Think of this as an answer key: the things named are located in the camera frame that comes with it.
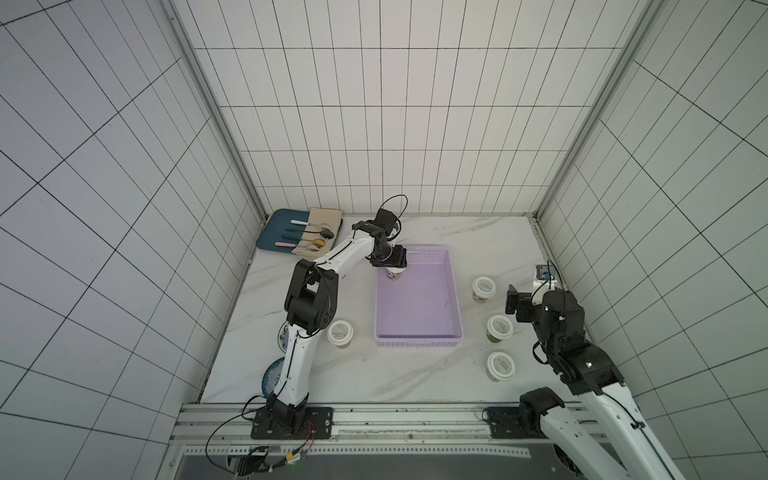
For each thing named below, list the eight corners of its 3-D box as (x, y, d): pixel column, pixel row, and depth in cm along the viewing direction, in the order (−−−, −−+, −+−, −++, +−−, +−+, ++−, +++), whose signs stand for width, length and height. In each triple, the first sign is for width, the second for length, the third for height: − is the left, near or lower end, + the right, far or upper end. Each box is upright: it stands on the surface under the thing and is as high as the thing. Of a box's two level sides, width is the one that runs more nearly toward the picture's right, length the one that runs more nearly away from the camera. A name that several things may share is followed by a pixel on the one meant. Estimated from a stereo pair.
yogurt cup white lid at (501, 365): (486, 383, 79) (492, 377, 75) (481, 358, 84) (487, 351, 79) (511, 383, 79) (518, 377, 75) (504, 358, 84) (511, 351, 79)
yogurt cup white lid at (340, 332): (329, 350, 86) (325, 341, 81) (331, 329, 90) (328, 320, 85) (352, 350, 86) (350, 342, 81) (354, 329, 90) (352, 320, 85)
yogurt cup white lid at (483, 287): (471, 304, 96) (476, 293, 90) (467, 287, 100) (472, 276, 94) (491, 304, 96) (498, 293, 91) (487, 287, 100) (493, 276, 95)
